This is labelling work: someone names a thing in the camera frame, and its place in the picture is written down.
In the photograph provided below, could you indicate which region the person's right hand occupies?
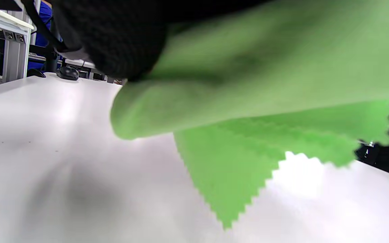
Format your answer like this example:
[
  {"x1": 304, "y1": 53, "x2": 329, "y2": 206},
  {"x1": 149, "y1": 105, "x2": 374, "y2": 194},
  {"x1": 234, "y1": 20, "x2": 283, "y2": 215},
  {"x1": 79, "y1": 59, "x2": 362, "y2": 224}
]
[{"x1": 51, "y1": 0, "x2": 273, "y2": 82}]

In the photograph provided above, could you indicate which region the green cleaning cloth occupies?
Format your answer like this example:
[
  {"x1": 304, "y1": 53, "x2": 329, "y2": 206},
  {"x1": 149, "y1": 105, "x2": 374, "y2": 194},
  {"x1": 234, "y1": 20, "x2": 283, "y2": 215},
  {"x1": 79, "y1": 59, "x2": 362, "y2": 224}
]
[{"x1": 110, "y1": 0, "x2": 389, "y2": 231}]

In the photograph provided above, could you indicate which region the black computer mouse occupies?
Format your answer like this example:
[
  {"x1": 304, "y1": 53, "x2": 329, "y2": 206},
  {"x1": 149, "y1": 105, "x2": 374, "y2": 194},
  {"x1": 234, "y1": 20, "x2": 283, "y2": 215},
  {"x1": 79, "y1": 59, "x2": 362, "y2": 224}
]
[{"x1": 55, "y1": 65, "x2": 80, "y2": 81}]

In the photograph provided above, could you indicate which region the aluminium frame workbench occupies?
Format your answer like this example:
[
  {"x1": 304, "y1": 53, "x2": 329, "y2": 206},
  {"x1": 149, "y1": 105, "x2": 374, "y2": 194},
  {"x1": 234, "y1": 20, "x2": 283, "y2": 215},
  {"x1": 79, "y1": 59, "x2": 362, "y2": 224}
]
[{"x1": 0, "y1": 5, "x2": 34, "y2": 85}]

